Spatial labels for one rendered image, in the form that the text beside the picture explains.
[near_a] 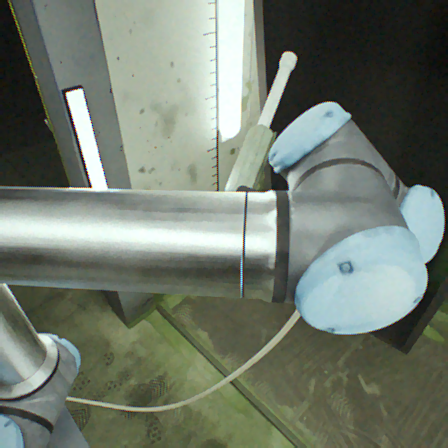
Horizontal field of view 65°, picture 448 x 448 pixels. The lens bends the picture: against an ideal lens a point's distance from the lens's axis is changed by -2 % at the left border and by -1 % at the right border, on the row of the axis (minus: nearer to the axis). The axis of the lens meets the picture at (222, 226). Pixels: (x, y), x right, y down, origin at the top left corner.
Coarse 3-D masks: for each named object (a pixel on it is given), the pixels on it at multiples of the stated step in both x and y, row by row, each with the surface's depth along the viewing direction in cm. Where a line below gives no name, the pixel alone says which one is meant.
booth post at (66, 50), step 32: (32, 0) 92; (64, 0) 97; (32, 32) 100; (64, 32) 100; (96, 32) 106; (32, 64) 112; (64, 64) 104; (96, 64) 111; (96, 96) 116; (64, 128) 117; (96, 128) 121; (64, 160) 134; (128, 320) 184
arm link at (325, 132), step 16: (320, 112) 35; (336, 112) 33; (288, 128) 39; (304, 128) 35; (320, 128) 32; (336, 128) 32; (352, 128) 34; (288, 144) 35; (304, 144) 33; (320, 144) 33; (336, 144) 32; (352, 144) 32; (368, 144) 34; (272, 160) 37; (288, 160) 34; (304, 160) 33; (320, 160) 31; (368, 160) 31; (384, 160) 38; (288, 176) 36; (384, 176) 31
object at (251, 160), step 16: (288, 64) 72; (272, 96) 71; (272, 112) 70; (256, 128) 68; (256, 144) 67; (272, 144) 69; (240, 160) 68; (256, 160) 67; (240, 176) 66; (256, 176) 68
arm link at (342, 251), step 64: (0, 192) 28; (64, 192) 28; (128, 192) 28; (192, 192) 28; (320, 192) 27; (384, 192) 27; (0, 256) 27; (64, 256) 26; (128, 256) 26; (192, 256) 25; (256, 256) 25; (320, 256) 23; (384, 256) 22; (320, 320) 25; (384, 320) 25
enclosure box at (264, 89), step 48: (288, 0) 85; (336, 0) 98; (384, 0) 90; (432, 0) 84; (288, 48) 93; (336, 48) 107; (384, 48) 98; (432, 48) 90; (288, 96) 104; (336, 96) 117; (384, 96) 107; (432, 96) 98; (384, 144) 117; (432, 144) 107; (432, 288) 143; (384, 336) 133
